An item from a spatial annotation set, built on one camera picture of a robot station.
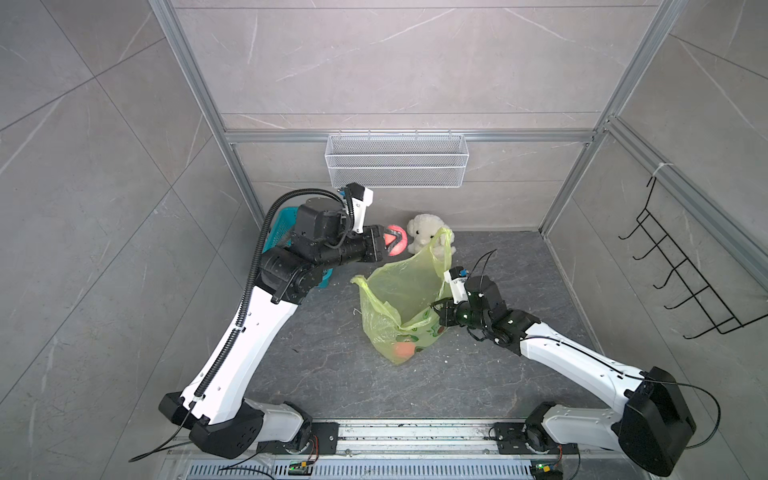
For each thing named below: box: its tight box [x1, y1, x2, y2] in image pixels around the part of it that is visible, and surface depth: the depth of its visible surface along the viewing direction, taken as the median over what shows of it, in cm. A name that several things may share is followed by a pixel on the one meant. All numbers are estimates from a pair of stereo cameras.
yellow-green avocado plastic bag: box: [351, 228, 452, 365], surface depth 81 cm
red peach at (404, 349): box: [393, 341, 417, 357], surface depth 80 cm
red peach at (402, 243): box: [384, 224, 408, 257], surface depth 59 cm
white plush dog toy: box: [407, 213, 456, 255], surface depth 97 cm
